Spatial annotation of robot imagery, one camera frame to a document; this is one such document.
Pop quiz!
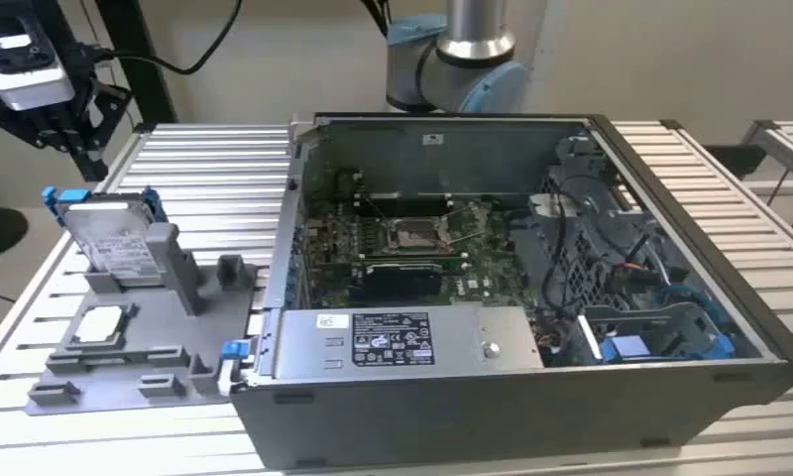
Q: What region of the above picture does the silver power supply unit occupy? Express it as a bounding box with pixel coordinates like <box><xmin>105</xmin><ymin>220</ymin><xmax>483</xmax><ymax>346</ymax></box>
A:
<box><xmin>268</xmin><ymin>303</ymin><xmax>548</xmax><ymax>384</ymax></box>

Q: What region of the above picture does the blue wire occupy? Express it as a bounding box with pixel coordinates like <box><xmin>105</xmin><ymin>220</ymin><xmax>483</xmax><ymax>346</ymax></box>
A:
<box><xmin>652</xmin><ymin>281</ymin><xmax>718</xmax><ymax>321</ymax></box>

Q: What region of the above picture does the hard disk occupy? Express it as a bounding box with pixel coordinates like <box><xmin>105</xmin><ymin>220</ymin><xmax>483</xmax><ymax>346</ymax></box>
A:
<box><xmin>41</xmin><ymin>184</ymin><xmax>168</xmax><ymax>280</ymax></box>

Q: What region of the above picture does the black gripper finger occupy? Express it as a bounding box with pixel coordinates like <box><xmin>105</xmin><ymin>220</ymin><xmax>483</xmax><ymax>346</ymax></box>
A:
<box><xmin>47</xmin><ymin>82</ymin><xmax>133</xmax><ymax>182</ymax></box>
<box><xmin>0</xmin><ymin>91</ymin><xmax>49</xmax><ymax>150</ymax></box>

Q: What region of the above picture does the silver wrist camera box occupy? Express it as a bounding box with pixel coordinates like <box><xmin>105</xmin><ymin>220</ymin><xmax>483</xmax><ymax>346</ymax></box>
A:
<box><xmin>0</xmin><ymin>0</ymin><xmax>80</xmax><ymax>113</ymax></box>

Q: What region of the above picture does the black cable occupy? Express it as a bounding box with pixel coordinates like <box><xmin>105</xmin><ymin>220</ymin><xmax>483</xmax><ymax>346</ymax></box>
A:
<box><xmin>85</xmin><ymin>0</ymin><xmax>245</xmax><ymax>76</ymax></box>

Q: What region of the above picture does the black stand post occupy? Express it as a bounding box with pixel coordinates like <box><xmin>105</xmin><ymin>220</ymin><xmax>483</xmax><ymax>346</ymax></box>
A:
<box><xmin>96</xmin><ymin>0</ymin><xmax>179</xmax><ymax>126</ymax></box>

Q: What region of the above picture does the blue case latch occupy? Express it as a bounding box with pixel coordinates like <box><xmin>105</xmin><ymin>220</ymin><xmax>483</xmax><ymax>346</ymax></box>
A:
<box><xmin>220</xmin><ymin>338</ymin><xmax>251</xmax><ymax>363</ymax></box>

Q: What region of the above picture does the silver CPU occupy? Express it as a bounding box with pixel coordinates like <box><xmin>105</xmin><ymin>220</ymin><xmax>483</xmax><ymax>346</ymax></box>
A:
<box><xmin>72</xmin><ymin>304</ymin><xmax>140</xmax><ymax>344</ymax></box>

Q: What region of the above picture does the blue disk bay carrier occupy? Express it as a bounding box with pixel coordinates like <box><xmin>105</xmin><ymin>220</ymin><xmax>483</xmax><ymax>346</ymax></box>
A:
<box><xmin>596</xmin><ymin>336</ymin><xmax>651</xmax><ymax>359</ymax></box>

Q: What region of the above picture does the metal socket cover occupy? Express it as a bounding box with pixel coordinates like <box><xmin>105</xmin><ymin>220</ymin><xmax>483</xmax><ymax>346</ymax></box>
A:
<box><xmin>443</xmin><ymin>203</ymin><xmax>492</xmax><ymax>235</ymax></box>

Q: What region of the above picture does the thin wire locking lever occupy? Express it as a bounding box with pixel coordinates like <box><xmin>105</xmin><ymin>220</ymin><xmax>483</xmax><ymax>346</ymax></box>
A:
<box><xmin>362</xmin><ymin>192</ymin><xmax>399</xmax><ymax>222</ymax></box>

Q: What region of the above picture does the black graphics card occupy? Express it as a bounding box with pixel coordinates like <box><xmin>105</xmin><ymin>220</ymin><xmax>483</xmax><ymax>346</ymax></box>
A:
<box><xmin>352</xmin><ymin>262</ymin><xmax>448</xmax><ymax>304</ymax></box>

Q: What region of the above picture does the grey metal disk bay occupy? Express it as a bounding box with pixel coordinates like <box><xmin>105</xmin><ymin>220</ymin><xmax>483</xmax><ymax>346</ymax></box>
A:
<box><xmin>519</xmin><ymin>133</ymin><xmax>772</xmax><ymax>369</ymax></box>

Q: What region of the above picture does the green motherboard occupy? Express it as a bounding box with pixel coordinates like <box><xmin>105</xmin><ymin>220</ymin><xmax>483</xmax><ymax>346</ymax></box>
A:
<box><xmin>299</xmin><ymin>196</ymin><xmax>542</xmax><ymax>309</ymax></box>

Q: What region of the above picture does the orange and black wire bundle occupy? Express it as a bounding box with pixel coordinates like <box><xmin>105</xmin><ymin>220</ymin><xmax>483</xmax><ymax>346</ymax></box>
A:
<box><xmin>608</xmin><ymin>261</ymin><xmax>646</xmax><ymax>300</ymax></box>

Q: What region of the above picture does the green RAM stick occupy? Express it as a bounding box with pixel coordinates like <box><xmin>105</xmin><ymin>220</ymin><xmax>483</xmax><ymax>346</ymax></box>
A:
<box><xmin>81</xmin><ymin>349</ymin><xmax>168</xmax><ymax>362</ymax></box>

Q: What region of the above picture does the black open PC case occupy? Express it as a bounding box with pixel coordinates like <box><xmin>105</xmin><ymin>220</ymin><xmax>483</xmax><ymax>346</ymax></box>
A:
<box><xmin>228</xmin><ymin>111</ymin><xmax>793</xmax><ymax>470</ymax></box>

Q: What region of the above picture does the grey parts rack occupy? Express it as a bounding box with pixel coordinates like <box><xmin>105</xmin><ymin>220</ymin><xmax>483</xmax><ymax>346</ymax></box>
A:
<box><xmin>24</xmin><ymin>221</ymin><xmax>267</xmax><ymax>417</ymax></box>

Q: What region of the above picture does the metal slat side table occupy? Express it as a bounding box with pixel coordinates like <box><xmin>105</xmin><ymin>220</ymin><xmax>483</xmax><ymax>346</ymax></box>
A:
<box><xmin>738</xmin><ymin>118</ymin><xmax>793</xmax><ymax>199</ymax></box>

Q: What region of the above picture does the CPU socket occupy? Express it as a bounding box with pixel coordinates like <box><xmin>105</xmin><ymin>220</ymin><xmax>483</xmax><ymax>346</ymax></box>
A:
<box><xmin>384</xmin><ymin>214</ymin><xmax>456</xmax><ymax>255</ymax></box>

